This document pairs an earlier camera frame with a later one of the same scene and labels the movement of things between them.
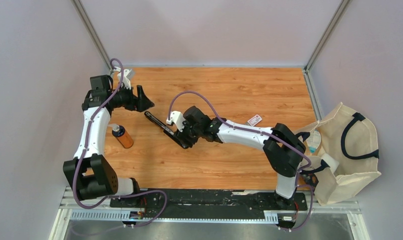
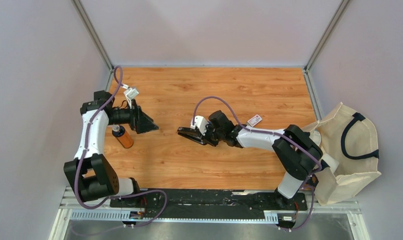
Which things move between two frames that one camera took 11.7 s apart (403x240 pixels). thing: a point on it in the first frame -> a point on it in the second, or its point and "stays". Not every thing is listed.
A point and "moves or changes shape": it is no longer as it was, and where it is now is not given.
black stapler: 167,131 moves or changes shape
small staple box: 254,120 stays
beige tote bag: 343,150 stays
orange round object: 119,132 stays
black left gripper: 141,102 -> 139,121
